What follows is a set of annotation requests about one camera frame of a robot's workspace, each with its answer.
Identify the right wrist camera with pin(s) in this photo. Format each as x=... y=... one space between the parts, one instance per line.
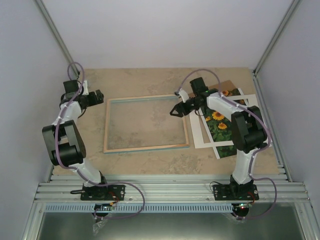
x=182 y=94

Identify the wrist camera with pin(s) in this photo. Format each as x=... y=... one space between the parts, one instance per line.
x=182 y=94
x=84 y=90

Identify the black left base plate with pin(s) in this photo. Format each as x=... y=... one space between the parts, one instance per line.
x=114 y=192

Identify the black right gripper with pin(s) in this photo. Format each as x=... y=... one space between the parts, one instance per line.
x=178 y=107

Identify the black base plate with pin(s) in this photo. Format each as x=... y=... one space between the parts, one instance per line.
x=114 y=192
x=233 y=192

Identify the controller board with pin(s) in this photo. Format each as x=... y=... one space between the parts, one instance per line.
x=244 y=205
x=105 y=206

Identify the right controller board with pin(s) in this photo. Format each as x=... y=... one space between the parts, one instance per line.
x=244 y=205

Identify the aluminium corner post left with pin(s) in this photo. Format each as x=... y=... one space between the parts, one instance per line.
x=54 y=30

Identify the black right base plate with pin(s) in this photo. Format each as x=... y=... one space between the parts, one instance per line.
x=233 y=192

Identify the blue wooden picture frame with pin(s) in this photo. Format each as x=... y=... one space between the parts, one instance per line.
x=143 y=123

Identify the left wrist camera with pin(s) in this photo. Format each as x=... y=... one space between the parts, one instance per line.
x=84 y=90

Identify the slotted grey cable duct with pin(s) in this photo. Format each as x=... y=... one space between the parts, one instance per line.
x=131 y=208

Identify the left controller board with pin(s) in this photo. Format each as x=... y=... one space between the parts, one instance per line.
x=105 y=206

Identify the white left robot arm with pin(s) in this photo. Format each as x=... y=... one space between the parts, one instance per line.
x=65 y=145

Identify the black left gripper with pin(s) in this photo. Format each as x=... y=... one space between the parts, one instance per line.
x=94 y=101

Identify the aluminium corner post right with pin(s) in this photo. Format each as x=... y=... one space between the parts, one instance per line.
x=277 y=35

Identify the sunflower photo print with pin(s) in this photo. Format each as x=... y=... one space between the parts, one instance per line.
x=218 y=128

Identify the aluminium rail platform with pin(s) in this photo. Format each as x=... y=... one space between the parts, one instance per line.
x=171 y=188

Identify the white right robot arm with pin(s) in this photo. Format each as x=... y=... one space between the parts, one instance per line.
x=249 y=135

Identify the aluminium corner post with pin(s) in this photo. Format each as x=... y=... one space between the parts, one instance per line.
x=277 y=35
x=54 y=30

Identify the white mat board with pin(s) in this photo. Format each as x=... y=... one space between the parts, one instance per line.
x=195 y=122

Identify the brown frame backing board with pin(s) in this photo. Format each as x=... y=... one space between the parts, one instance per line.
x=212 y=86

